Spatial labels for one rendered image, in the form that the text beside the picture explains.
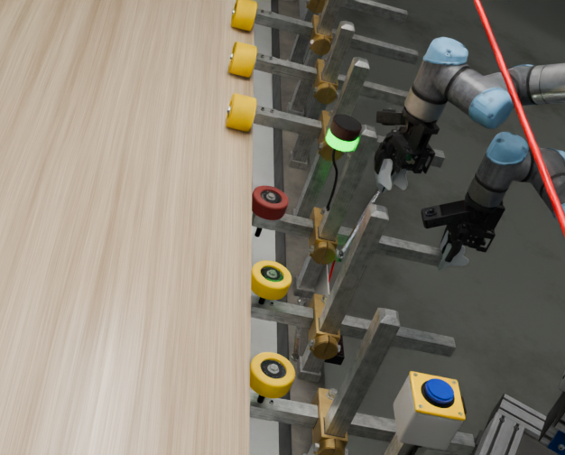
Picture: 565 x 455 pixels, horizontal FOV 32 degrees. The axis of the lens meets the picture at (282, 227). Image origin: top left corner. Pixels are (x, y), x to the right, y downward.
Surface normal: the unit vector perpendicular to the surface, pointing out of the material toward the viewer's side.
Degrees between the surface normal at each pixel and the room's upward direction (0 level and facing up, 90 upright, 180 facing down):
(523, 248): 0
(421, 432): 90
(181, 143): 0
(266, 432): 0
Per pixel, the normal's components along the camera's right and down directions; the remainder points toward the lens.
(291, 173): 0.29, -0.75
